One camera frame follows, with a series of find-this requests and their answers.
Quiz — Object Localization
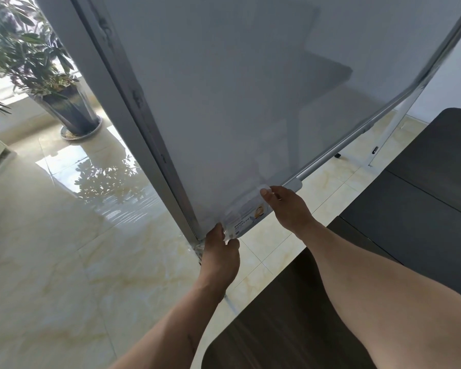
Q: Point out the person's right hand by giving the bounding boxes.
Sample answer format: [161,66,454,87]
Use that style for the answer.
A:
[260,185,326,233]

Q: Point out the person's left hand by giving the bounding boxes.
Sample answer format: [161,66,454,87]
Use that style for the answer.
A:
[196,223,241,293]

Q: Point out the person's left forearm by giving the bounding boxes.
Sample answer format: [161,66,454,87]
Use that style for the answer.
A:
[109,280,229,369]

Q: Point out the person's right forearm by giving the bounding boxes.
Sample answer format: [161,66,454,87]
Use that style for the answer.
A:
[303,220,461,369]

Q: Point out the white whiteboard on stand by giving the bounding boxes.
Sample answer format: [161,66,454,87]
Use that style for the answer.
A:
[35,0,461,265]

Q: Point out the dark wooden table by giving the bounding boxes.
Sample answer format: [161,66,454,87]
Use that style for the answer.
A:
[201,108,461,369]

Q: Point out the dark glazed plant pot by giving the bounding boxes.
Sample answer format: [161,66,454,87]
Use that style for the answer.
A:
[28,84,102,140]

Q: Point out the green potted plant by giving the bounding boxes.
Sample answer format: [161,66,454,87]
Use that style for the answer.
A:
[0,0,81,116]

